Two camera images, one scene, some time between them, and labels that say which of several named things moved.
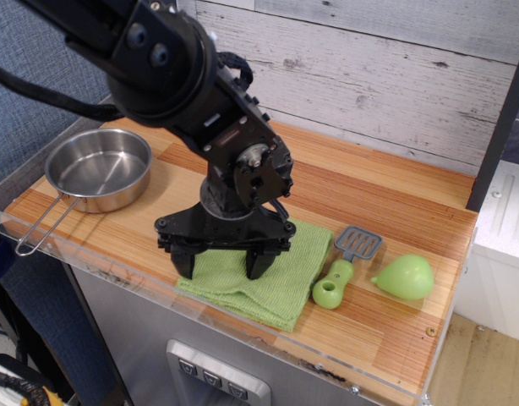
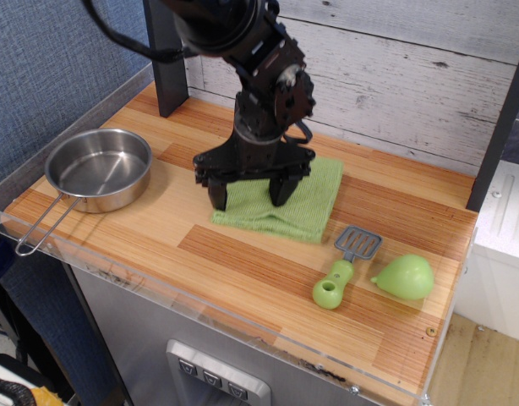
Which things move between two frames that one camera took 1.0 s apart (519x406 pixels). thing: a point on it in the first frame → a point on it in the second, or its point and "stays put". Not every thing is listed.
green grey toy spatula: x=329 y=293 stays put
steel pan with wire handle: x=104 y=169 stays put
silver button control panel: x=199 y=379 stays put
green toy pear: x=409 y=276 stays put
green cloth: x=221 y=278 → x=304 y=217
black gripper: x=262 y=231 → x=257 y=152
